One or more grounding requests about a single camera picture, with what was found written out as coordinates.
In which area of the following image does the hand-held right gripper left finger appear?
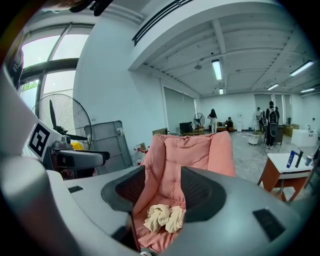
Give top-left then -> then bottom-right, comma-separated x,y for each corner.
47,164 -> 147,253

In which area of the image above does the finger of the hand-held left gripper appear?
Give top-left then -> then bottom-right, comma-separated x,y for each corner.
49,147 -> 111,170

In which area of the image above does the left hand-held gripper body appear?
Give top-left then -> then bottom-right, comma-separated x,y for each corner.
24,118 -> 74,163

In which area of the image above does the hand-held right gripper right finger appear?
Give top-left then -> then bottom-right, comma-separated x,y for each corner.
154,165 -> 311,256

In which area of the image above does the cream yellow cloth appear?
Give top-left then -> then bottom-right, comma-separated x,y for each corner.
143,203 -> 187,234

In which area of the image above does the pink padded chair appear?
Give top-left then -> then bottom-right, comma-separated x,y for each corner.
132,130 -> 237,254

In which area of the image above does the black standing fan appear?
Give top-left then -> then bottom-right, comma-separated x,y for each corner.
31,93 -> 94,151

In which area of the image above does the grey cart with casters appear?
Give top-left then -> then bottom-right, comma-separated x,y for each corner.
84,120 -> 135,175

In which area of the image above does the orange and white table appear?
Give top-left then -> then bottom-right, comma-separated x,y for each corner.
257,152 -> 319,202

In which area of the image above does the blue bottle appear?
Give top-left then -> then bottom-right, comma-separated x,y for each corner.
285,149 -> 297,169

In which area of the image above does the black faucet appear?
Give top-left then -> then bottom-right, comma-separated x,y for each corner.
294,147 -> 305,169

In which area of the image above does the large window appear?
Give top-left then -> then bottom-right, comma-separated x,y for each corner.
17,22 -> 94,121

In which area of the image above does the black cabinet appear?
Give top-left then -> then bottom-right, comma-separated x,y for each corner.
179,121 -> 194,133

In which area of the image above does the white bathtub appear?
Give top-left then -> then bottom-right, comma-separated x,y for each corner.
290,128 -> 320,148

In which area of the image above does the black ceiling air vent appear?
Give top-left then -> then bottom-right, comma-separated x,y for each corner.
131,0 -> 194,47

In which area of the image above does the small black pedestal fan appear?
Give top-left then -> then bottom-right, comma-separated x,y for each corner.
193,112 -> 207,134

